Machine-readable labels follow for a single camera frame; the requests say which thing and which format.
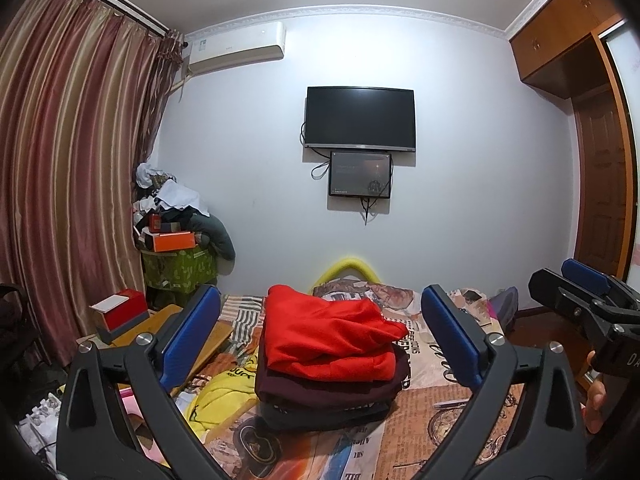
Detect black wall television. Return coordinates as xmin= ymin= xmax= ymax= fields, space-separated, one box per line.
xmin=303 ymin=86 xmax=416 ymax=152

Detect maroon folded garment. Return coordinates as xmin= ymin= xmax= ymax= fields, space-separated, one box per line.
xmin=255 ymin=340 xmax=410 ymax=410

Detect newspaper print bed sheet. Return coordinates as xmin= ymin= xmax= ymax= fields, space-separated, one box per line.
xmin=169 ymin=278 xmax=526 ymax=480

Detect red and white box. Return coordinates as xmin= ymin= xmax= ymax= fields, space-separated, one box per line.
xmin=89 ymin=289 xmax=149 ymax=344

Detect black folded garment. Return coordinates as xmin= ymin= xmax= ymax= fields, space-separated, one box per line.
xmin=257 ymin=394 xmax=398 ymax=431

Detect green patterned box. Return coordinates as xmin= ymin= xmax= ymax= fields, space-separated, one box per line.
xmin=141 ymin=247 xmax=217 ymax=294

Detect white air conditioner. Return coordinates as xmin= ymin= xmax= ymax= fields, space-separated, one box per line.
xmin=186 ymin=22 xmax=286 ymax=76

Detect striped red curtain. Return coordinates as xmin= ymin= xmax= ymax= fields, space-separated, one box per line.
xmin=1 ymin=0 xmax=182 ymax=364

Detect red zip sweatshirt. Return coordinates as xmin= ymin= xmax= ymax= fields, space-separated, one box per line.
xmin=262 ymin=285 xmax=408 ymax=382

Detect yellow headboard cushion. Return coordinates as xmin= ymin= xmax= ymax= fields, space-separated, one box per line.
xmin=310 ymin=257 xmax=381 ymax=290

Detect orange shoe box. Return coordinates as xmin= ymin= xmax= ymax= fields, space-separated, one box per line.
xmin=144 ymin=232 xmax=196 ymax=252

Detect yellow garment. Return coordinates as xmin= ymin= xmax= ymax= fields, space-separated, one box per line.
xmin=184 ymin=367 xmax=257 ymax=439

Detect person's right hand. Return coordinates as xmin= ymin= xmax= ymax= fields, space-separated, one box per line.
xmin=582 ymin=374 xmax=606 ymax=434

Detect dark backpack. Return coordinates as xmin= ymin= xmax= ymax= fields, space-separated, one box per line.
xmin=489 ymin=286 xmax=520 ymax=332

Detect clothes pile in corner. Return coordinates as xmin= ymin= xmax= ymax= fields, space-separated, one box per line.
xmin=132 ymin=162 xmax=235 ymax=261

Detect wooden overhead cabinet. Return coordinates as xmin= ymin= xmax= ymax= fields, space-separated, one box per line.
xmin=511 ymin=0 xmax=623 ymax=101

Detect small black wall monitor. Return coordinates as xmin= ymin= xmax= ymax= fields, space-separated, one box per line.
xmin=329 ymin=151 xmax=393 ymax=200

